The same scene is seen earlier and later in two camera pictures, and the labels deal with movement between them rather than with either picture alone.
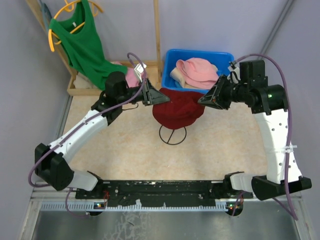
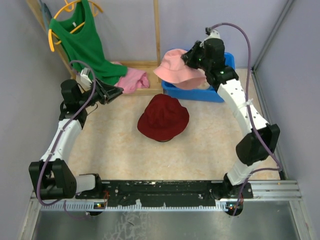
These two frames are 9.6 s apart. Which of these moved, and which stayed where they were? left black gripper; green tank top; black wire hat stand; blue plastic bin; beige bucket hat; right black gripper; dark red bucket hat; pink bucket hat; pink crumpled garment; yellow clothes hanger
Moved: black wire hat stand; blue plastic bin; right black gripper; beige bucket hat; dark red bucket hat; pink bucket hat; left black gripper
Stayed: pink crumpled garment; yellow clothes hanger; green tank top
